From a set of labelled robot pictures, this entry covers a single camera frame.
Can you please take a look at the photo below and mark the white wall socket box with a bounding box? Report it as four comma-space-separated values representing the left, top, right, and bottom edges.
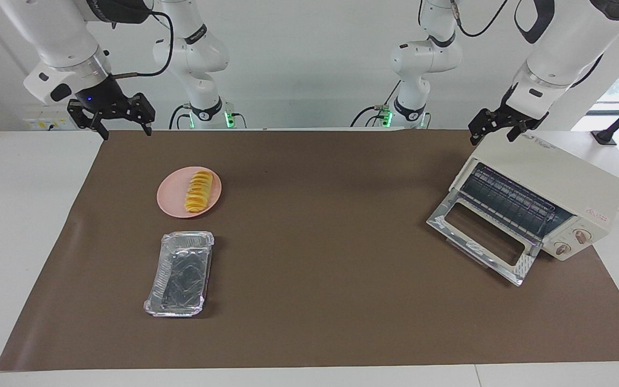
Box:
24, 110, 75, 131

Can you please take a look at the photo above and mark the black arm base cable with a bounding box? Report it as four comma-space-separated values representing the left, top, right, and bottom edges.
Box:
168, 103, 193, 130
350, 81, 402, 128

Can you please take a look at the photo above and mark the pink round plate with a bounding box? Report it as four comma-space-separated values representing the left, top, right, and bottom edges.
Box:
157, 167, 222, 218

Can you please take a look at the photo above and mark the cream toaster oven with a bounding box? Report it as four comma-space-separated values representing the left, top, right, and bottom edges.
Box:
449, 131, 619, 262

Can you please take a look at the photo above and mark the aluminium foil tray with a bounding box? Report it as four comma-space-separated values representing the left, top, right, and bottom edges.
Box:
143, 231, 215, 317

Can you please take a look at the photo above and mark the brown table mat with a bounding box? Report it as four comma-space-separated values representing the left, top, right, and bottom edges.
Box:
0, 129, 619, 371

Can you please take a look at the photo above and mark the glass oven door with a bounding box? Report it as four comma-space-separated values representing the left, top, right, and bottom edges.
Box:
426, 189, 542, 286

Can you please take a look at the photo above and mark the black left arm base cable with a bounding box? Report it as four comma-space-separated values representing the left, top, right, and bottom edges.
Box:
350, 81, 402, 128

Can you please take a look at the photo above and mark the black right arm base cable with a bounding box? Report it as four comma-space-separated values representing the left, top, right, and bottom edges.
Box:
168, 103, 193, 130

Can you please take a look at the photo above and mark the yellow ridged bread loaf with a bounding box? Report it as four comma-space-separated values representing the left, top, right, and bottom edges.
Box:
184, 170, 214, 213

